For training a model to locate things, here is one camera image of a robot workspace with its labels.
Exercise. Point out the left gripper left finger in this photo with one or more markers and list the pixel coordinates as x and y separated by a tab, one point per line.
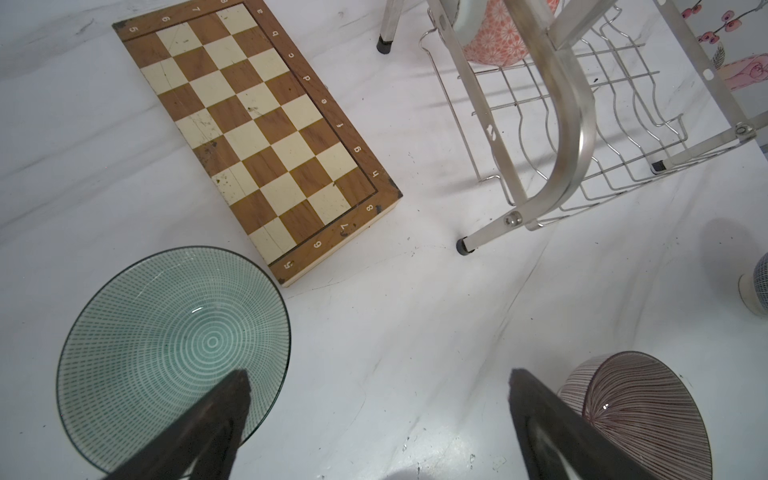
204	440

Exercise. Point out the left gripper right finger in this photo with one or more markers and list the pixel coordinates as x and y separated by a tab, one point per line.
556	443

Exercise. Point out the pink striped bowl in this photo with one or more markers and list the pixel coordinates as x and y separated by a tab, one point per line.
640	405

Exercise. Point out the silver two-tier dish rack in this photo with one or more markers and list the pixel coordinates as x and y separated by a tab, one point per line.
612	96

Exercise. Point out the pale green striped bowl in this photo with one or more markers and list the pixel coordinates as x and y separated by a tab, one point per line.
160	335

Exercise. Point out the blue triangle patterned bowl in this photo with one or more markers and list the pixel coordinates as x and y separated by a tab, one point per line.
752	287

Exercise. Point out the wooden folded chessboard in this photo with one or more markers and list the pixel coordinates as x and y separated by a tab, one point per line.
293	169

